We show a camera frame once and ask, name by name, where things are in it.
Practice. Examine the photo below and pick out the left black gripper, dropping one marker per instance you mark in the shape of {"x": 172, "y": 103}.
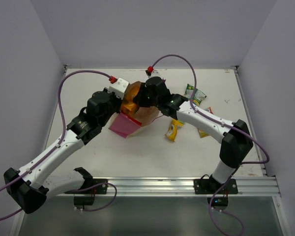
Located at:
{"x": 117, "y": 103}

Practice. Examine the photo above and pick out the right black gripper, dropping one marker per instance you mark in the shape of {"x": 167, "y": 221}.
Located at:
{"x": 138, "y": 97}

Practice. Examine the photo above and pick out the orange snack bag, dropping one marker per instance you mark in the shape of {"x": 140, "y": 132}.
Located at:
{"x": 128, "y": 106}

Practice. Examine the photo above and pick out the pink and tan paper bag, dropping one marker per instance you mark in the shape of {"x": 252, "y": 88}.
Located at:
{"x": 125, "y": 128}

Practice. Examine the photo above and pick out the green snack bag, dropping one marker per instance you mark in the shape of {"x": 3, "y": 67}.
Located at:
{"x": 198, "y": 97}

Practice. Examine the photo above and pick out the yellow snack pack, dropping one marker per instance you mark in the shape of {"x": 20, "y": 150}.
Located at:
{"x": 174, "y": 126}

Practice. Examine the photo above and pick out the colourful candy bag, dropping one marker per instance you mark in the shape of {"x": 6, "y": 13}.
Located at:
{"x": 202, "y": 133}

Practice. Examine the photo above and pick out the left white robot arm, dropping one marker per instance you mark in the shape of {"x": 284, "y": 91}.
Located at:
{"x": 30, "y": 186}

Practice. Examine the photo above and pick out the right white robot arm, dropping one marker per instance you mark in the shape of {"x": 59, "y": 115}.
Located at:
{"x": 232, "y": 136}

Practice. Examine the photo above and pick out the red snack pack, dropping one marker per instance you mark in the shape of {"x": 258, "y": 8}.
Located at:
{"x": 132, "y": 119}

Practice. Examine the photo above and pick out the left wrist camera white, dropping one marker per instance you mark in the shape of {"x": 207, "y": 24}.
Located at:
{"x": 119, "y": 87}

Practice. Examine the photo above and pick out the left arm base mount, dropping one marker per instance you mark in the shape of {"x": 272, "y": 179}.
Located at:
{"x": 92, "y": 186}

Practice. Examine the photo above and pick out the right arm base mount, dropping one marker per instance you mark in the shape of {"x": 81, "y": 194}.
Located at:
{"x": 211, "y": 185}

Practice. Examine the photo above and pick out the aluminium front rail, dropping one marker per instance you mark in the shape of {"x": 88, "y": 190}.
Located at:
{"x": 186, "y": 187}

